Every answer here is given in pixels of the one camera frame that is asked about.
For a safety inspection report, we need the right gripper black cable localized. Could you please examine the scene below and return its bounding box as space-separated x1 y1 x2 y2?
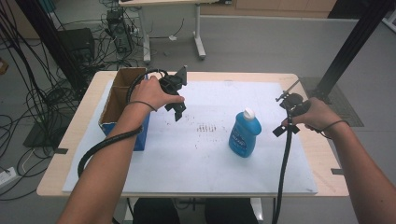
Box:
271 115 294 224

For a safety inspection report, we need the black band on wrist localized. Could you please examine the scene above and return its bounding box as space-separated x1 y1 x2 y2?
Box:
126 100 158 113
317 119 350 140

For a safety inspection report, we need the person's left hand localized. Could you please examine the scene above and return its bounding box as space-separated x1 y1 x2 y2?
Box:
129 75 186 113

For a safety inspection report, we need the white table mat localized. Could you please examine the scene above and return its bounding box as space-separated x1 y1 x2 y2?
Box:
62 79 318 196

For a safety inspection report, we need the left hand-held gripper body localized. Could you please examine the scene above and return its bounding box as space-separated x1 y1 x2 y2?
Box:
158 64 189 98

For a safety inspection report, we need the blue cardboard box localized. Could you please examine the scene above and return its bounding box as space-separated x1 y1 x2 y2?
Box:
98 66 151 152

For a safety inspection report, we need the person's right leg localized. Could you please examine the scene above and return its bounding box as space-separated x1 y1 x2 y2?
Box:
204 197 260 224

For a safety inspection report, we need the white power strip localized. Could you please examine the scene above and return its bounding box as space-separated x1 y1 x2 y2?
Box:
0 166 19 189

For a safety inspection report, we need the person's right hand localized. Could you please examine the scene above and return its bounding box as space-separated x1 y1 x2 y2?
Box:
281 96 344 138

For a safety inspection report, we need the grey floor mat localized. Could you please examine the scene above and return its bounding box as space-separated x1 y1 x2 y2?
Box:
298 77 365 128

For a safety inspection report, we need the white desk with metal legs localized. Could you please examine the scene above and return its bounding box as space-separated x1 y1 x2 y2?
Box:
119 0 233 65

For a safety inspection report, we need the black metal frame post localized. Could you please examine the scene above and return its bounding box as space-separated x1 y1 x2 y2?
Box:
307 0 396 105
14 0 86 91

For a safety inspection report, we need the person's leg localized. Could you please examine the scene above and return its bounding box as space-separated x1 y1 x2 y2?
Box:
204 197 260 224
132 197 182 224

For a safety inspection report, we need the tangle of black floor cables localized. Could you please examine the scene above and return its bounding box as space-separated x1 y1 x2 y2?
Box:
0 0 148 202

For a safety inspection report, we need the person's left leg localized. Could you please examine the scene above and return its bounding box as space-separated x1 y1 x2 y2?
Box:
132 197 182 224

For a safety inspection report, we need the black band on right wrist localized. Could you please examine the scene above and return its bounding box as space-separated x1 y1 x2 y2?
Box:
317 119 350 140

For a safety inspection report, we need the black band on left wrist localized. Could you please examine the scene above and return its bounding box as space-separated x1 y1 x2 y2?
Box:
126 100 158 113

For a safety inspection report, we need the blue bottle with white cap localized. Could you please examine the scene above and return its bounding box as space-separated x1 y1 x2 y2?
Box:
228 106 262 159

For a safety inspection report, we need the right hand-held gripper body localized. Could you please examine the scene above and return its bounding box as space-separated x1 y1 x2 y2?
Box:
275 78 312 118

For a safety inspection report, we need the black equipment box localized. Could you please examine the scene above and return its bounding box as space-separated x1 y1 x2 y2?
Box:
57 27 96 63

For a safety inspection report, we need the black floor base plate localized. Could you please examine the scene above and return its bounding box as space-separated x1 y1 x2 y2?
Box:
22 120 64 149

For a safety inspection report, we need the black computer tower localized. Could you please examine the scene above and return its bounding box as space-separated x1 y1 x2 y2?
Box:
106 7 135 54

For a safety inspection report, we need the light wooden table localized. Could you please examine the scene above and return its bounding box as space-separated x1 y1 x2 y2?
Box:
35 70 350 199

